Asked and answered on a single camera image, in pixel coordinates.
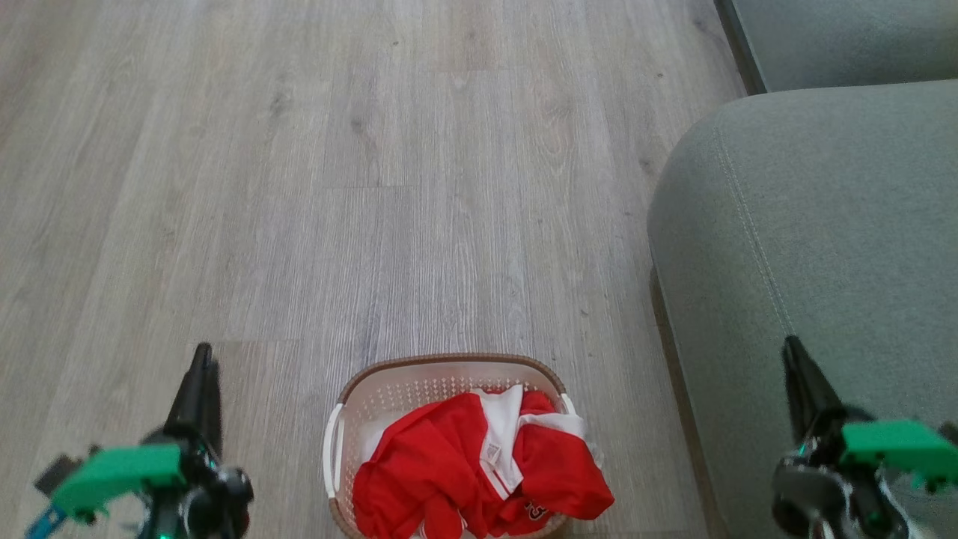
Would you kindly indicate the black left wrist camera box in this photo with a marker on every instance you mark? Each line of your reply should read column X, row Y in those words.
column 58, row 471

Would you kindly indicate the wide grey sofa seat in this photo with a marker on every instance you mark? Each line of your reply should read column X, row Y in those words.
column 853, row 37

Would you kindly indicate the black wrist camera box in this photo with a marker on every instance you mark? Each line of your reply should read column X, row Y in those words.
column 950, row 433
column 58, row 471

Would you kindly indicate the red garment striped white trim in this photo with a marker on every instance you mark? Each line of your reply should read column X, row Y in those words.
column 561, row 471

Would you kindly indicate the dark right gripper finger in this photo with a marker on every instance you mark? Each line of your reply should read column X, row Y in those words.
column 823, row 404
column 801, row 404

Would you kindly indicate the white perforated laundry basket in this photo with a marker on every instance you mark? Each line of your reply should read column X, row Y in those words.
column 419, row 389

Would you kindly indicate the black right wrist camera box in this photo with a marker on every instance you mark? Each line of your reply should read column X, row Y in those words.
column 950, row 433

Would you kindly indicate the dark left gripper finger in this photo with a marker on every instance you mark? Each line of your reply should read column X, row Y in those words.
column 191, row 408
column 212, row 412

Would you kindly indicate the large grey sofa chaise seat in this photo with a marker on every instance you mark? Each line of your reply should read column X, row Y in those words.
column 823, row 239

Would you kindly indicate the red garment broad white panel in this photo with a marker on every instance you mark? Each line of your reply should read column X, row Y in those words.
column 426, row 464

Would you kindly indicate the blue left wrist connector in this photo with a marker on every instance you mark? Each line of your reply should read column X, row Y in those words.
column 45, row 524

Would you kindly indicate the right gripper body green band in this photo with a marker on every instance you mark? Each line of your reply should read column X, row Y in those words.
column 891, row 445

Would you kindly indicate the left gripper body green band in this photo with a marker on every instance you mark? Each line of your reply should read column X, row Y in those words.
column 120, row 471

